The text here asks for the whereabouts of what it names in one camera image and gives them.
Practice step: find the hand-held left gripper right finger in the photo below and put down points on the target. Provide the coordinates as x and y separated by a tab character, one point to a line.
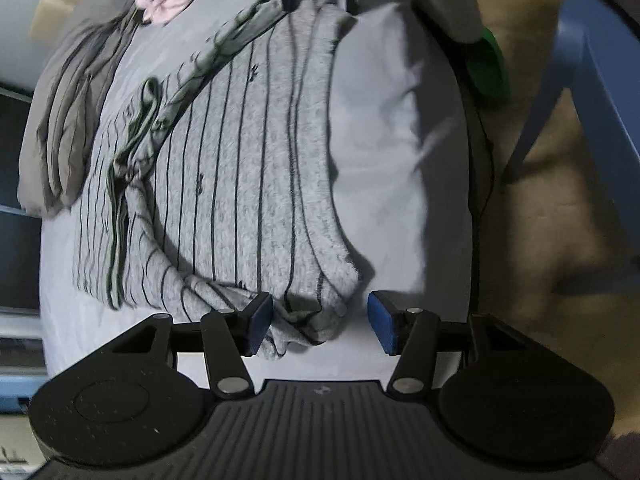
382	322

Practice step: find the green object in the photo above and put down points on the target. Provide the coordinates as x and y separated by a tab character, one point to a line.
490	70

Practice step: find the blue chair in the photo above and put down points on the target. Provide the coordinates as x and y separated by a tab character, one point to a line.
600	110

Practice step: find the grey striped pajama shirt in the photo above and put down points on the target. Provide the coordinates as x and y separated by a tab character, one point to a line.
95	210

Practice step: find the beige padded headboard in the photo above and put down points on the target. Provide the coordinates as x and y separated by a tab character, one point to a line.
55	15

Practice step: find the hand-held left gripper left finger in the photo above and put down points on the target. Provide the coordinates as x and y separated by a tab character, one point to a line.
259	325

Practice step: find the pink garment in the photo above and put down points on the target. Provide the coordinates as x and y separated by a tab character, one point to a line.
170	0

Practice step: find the black sliding wardrobe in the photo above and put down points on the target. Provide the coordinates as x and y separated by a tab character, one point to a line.
17	185

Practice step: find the grey folded duvet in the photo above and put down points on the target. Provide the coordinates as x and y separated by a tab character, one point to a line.
70	110

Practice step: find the bed with grey sheet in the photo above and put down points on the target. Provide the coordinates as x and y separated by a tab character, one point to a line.
390	160

